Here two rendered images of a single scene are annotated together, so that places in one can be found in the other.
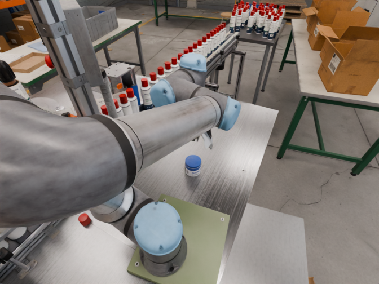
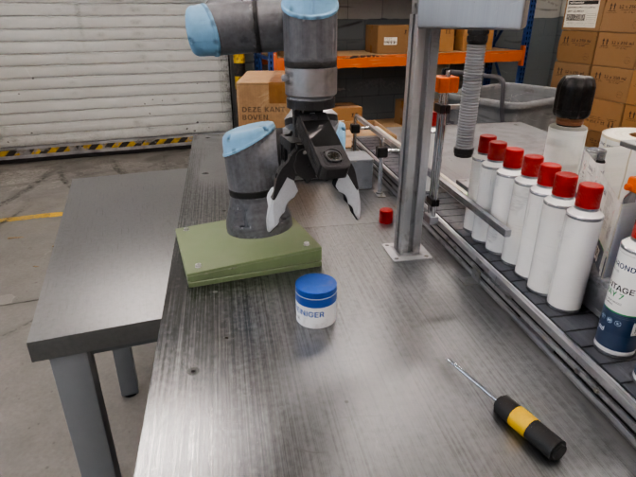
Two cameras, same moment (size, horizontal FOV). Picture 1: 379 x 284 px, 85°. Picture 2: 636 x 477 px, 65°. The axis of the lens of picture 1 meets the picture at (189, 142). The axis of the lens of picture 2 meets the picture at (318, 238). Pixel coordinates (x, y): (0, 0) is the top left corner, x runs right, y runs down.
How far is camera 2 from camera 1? 1.29 m
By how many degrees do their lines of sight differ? 103
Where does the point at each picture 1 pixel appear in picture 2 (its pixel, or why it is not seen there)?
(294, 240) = (56, 309)
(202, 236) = (219, 247)
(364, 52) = not seen: outside the picture
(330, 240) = not seen: outside the picture
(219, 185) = (236, 319)
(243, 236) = (153, 281)
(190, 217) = (251, 250)
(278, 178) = not seen: outside the picture
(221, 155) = (277, 381)
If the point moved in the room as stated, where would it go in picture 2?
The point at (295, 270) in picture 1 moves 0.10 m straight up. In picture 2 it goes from (61, 283) to (50, 236)
